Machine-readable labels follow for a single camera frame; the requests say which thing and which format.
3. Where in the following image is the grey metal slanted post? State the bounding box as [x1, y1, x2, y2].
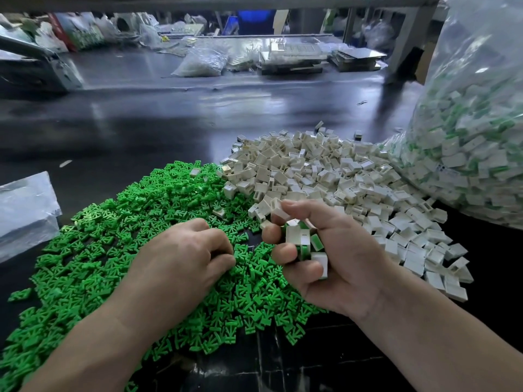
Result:
[386, 0, 444, 81]

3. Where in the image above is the pile of green plastic clips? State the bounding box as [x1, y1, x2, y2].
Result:
[0, 161, 328, 392]

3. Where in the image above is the green and white assembled part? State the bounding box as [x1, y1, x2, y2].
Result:
[284, 219, 302, 250]
[299, 221, 325, 260]

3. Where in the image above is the grey metal horizontal bar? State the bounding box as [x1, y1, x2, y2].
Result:
[0, 0, 442, 10]

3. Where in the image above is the stack of clear flat bags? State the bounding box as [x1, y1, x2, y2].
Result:
[0, 171, 62, 264]

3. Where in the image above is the person's left forearm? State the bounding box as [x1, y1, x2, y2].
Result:
[20, 313, 152, 392]

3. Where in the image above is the person's left hand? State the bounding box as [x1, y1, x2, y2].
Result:
[102, 218, 237, 348]

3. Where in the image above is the dark flat tray stack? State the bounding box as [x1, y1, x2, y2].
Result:
[330, 47, 387, 72]

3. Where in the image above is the person's right forearm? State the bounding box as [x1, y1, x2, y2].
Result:
[363, 277, 523, 392]

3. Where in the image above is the clear plastic bag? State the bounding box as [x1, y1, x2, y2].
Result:
[380, 0, 523, 231]

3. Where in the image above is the small clear bag of parts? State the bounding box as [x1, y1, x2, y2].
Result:
[172, 46, 230, 77]

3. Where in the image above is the grey heat sealer machine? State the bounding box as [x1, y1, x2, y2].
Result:
[0, 32, 84, 93]

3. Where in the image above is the blue crate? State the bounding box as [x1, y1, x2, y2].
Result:
[230, 9, 277, 35]

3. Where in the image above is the person's right hand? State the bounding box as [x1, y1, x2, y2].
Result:
[260, 199, 399, 322]

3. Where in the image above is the pile of white plastic caps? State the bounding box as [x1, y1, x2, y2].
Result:
[219, 126, 475, 303]

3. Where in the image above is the small white plastic part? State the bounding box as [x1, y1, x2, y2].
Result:
[311, 253, 330, 280]

